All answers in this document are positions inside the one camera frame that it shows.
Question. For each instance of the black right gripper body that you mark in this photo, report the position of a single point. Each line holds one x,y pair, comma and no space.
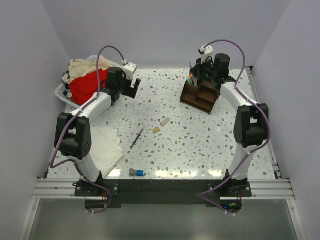
205,70

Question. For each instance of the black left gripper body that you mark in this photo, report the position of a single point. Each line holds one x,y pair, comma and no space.
120,86

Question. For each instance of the teal capped white marker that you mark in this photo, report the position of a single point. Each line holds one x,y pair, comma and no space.
195,81

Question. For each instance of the purple black pen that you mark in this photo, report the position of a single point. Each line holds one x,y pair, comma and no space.
137,137

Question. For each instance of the beige eraser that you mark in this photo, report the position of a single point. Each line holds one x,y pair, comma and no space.
164,122

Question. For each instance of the grey blue cylinder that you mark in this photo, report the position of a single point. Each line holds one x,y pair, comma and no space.
136,173

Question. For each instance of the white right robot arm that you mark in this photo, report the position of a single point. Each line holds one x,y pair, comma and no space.
251,127

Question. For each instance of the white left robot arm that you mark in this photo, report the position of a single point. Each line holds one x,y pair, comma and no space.
73,139

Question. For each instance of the light green highlighter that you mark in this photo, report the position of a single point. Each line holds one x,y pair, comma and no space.
190,80

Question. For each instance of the brown wooden desk organizer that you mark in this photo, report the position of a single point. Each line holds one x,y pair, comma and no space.
202,97

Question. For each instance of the red cloth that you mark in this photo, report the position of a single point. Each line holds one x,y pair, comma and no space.
83,88

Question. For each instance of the beige cloth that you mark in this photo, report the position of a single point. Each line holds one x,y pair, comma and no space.
81,67

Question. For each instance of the small tan sharpener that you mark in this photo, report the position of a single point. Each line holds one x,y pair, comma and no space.
155,130

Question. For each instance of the white plastic basket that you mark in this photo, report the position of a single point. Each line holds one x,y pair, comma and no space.
62,93

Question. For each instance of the white folded cloth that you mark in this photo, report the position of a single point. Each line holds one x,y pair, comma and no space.
105,150

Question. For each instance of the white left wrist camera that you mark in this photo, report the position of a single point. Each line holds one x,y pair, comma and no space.
129,68

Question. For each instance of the aluminium right side rail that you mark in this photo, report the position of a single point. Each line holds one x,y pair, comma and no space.
264,123

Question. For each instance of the aluminium rail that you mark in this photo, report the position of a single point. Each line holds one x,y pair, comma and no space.
279,189
264,123

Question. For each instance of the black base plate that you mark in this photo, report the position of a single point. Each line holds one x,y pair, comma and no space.
115,193

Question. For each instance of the aluminium front rail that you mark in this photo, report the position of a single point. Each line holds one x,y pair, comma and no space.
279,189

